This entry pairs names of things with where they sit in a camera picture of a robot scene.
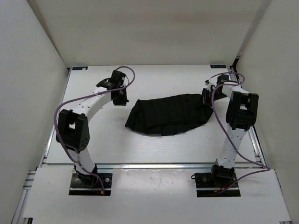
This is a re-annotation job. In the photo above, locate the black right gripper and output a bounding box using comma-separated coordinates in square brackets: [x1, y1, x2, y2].
[195, 88, 228, 109]

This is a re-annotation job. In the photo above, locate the black skirt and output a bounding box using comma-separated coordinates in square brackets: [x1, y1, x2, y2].
[125, 94, 213, 136]

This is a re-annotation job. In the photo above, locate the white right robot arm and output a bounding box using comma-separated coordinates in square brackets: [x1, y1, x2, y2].
[202, 72, 259, 187]

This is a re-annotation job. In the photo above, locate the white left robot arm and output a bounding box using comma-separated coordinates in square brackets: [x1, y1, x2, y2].
[56, 69, 128, 187]

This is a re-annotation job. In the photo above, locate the blue label sticker right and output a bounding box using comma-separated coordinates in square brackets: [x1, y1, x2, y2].
[210, 64, 227, 69]

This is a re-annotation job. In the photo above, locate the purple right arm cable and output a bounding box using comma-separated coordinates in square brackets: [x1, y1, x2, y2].
[204, 71, 271, 194]

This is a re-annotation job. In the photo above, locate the aluminium table edge rail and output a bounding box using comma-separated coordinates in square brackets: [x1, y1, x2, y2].
[41, 163, 261, 169]

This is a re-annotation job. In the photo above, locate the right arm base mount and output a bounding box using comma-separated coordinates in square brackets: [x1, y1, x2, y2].
[191, 165, 241, 197]

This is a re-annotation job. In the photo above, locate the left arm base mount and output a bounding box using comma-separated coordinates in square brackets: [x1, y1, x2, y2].
[69, 168, 113, 196]

